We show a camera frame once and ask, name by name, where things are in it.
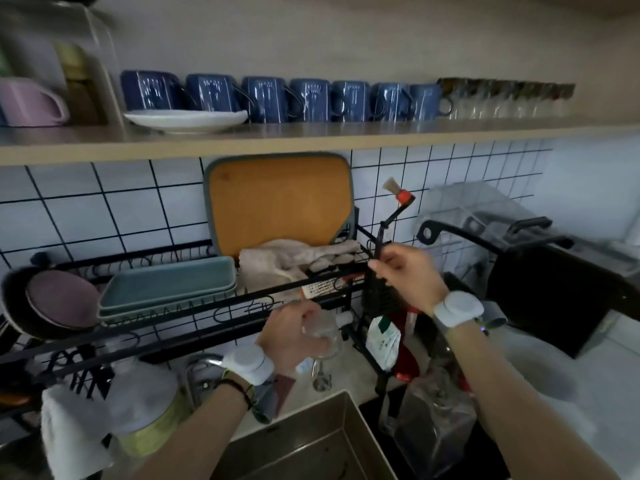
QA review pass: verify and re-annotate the row of blue mugs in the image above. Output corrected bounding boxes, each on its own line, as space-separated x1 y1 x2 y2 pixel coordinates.
120 70 453 123

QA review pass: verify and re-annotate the person's right forearm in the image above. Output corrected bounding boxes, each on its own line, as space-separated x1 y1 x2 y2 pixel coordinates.
444 322 623 480

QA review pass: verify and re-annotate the clear bottle yellow-green label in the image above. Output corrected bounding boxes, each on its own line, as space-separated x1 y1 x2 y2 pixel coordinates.
99 339 194 458

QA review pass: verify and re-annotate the chrome faucet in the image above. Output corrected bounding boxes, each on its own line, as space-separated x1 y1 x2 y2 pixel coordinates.
184 353 227 411

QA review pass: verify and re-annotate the white packet green mark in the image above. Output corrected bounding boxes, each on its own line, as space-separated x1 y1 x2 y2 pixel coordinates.
366 316 403 372

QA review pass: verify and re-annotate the wooden wall shelf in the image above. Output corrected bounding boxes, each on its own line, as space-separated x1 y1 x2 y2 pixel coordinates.
0 114 640 167

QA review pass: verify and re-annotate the clear plastic box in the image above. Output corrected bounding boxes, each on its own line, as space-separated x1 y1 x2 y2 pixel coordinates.
413 181 538 248

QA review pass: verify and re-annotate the black cord bracelet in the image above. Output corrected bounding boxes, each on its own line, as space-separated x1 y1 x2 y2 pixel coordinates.
219 377 257 411

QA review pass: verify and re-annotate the clear wine glass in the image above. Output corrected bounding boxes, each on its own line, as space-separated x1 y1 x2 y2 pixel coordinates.
299 312 345 393

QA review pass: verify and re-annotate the person's left forearm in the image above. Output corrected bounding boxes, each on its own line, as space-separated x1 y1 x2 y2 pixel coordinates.
127 382 253 480

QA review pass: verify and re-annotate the black kitchen appliance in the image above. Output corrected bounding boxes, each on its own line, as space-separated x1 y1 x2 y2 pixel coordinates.
486 217 640 359

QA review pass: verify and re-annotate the white plate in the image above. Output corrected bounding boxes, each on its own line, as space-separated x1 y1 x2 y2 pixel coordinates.
123 109 250 135

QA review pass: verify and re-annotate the grey sponge cloth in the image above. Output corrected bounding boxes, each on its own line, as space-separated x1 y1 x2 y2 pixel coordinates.
251 374 298 425

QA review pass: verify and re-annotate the black brush with orange collar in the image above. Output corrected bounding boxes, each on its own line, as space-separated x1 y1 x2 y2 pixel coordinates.
372 177 417 269

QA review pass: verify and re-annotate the clear plastic container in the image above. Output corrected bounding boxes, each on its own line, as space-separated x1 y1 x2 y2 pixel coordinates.
0 4 124 129

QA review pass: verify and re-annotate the black wire dish rack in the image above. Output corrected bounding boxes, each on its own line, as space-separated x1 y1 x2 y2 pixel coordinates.
0 222 401 433

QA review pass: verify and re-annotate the stainless steel sink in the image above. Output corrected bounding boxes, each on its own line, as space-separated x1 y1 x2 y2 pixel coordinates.
209 389 402 480

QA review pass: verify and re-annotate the pink mug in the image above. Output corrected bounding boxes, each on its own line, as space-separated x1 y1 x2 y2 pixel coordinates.
0 77 70 128

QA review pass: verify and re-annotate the black pan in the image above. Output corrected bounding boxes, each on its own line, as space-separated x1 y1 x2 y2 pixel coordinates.
0 266 103 341

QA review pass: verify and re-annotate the black utensil basket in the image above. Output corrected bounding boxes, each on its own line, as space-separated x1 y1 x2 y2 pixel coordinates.
360 267 407 318

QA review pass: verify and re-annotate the white wrist tracker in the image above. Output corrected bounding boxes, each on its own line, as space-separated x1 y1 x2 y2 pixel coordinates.
221 344 275 387
432 291 485 329

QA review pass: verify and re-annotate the row of clear glasses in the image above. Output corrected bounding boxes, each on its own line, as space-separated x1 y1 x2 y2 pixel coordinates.
437 77 577 120

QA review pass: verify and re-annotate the black pot with long handle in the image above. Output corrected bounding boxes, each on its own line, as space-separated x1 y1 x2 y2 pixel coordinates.
416 220 506 256

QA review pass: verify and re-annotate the white towel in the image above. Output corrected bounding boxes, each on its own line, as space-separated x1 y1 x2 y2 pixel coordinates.
40 384 117 480

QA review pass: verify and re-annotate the teal rectangular dish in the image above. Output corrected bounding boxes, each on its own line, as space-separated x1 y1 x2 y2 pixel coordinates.
97 285 239 326
98 255 238 309

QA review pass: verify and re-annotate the orange cutting board grey rim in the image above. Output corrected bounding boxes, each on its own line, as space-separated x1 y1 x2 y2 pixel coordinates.
203 152 356 258

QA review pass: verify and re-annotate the white right wrist tracker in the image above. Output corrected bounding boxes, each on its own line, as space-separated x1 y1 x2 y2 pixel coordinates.
432 291 485 329

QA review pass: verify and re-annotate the mauve plate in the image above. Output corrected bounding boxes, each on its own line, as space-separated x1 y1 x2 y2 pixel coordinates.
25 270 102 330

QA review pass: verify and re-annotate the beige cloth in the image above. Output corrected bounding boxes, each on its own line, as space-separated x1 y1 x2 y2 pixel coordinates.
237 238 362 296

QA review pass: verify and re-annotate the person's right hand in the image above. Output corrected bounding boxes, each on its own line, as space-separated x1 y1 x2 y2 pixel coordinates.
367 243 450 316

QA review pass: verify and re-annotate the yellow-green box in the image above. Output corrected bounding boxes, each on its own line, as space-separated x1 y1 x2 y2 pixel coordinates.
54 42 109 127

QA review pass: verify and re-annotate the red plastic utensil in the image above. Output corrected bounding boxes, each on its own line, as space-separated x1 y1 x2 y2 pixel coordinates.
394 305 423 381

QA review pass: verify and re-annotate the person's left hand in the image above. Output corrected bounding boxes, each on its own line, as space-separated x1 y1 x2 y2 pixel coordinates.
255 301 347 379

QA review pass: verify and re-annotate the white left wrist tracker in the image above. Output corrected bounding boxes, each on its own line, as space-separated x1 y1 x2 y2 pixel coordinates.
221 344 275 387

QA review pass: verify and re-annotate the clear glass carafe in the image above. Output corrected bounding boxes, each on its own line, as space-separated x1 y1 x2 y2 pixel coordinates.
394 366 478 479

